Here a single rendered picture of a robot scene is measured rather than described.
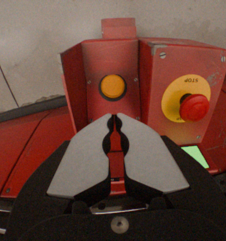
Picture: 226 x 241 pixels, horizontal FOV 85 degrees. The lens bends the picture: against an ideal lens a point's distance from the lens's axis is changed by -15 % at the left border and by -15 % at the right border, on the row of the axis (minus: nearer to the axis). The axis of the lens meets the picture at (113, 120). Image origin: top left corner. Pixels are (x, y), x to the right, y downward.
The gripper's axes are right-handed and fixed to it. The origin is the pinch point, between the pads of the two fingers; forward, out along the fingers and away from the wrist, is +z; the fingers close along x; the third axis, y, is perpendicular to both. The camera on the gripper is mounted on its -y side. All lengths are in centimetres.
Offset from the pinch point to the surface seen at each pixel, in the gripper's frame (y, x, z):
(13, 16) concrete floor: -30, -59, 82
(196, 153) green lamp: 9.7, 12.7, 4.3
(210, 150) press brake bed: 22.1, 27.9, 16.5
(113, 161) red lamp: 9.8, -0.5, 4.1
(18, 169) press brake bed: 33, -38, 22
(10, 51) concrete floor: -9, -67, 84
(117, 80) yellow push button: -0.1, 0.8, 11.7
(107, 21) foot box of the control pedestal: -18, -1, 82
